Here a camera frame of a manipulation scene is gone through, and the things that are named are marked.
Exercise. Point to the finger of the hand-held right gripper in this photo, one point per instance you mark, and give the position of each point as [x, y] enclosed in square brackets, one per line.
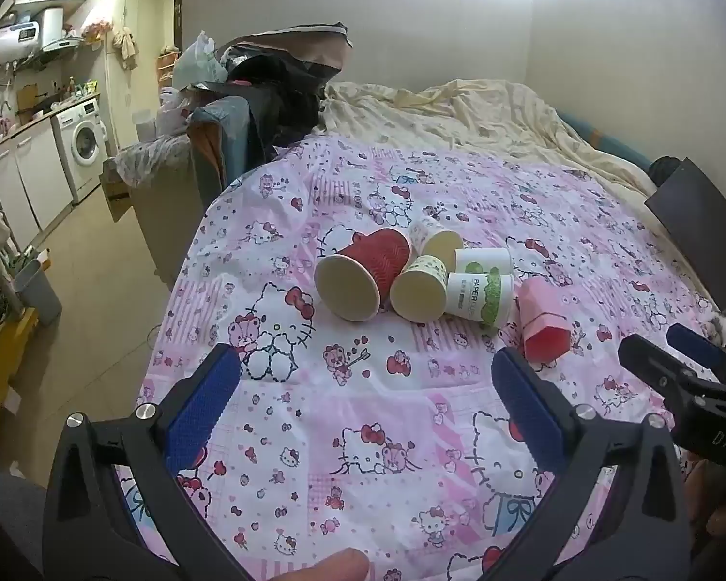
[696, 345]
[647, 363]

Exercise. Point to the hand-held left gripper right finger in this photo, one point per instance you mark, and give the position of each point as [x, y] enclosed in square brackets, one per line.
[529, 402]

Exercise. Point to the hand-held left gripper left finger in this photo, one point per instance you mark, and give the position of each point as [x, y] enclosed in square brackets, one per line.
[202, 402]

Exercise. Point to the pink paper cup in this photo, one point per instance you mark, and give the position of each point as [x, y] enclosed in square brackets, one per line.
[538, 321]

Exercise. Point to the white green print paper cup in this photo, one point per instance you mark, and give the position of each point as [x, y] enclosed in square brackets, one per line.
[481, 299]
[484, 260]

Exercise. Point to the cream patterned paper cup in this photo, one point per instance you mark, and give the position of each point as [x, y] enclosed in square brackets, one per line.
[435, 236]
[420, 290]

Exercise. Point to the red ribbed paper cup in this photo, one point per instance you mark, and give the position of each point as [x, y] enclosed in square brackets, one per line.
[369, 269]

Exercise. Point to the person's left hand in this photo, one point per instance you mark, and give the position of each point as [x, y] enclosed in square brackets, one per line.
[323, 566]

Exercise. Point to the black flat board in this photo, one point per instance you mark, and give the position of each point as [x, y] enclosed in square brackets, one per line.
[705, 230]

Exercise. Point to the pink cartoon printed sheet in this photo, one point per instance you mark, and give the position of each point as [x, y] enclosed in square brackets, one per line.
[363, 387]

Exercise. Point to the grey waste bin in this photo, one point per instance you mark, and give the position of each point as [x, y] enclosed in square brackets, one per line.
[39, 290]

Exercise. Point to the yellow wooden stool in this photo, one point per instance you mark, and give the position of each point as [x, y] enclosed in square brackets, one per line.
[0, 363]

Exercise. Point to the cardboard box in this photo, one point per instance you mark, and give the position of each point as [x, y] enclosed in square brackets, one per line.
[116, 190]

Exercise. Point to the grey clothing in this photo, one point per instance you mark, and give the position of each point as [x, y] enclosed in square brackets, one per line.
[3, 532]

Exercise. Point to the blue grey cushion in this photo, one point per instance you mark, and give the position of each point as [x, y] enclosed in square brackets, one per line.
[221, 139]

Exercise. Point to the white kitchen cabinet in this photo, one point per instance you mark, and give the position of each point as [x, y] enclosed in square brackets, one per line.
[27, 181]

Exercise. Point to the white washing machine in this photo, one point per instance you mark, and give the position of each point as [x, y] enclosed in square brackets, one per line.
[81, 145]

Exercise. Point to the cream duvet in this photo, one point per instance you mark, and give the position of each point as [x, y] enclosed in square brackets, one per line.
[460, 115]

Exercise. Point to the black bag pile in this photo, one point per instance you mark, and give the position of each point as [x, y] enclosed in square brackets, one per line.
[284, 97]

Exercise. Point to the tall white cupboard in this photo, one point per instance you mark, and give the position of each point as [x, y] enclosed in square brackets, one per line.
[124, 91]

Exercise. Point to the white plastic bag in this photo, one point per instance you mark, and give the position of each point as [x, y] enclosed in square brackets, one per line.
[199, 60]

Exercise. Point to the hanging beige cloth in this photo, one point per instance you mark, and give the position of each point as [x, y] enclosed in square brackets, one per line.
[126, 48]

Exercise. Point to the white water heater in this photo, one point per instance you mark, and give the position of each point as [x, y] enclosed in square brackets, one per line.
[27, 36]

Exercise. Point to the teal bed frame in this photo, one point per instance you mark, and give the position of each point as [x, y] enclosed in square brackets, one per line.
[605, 136]

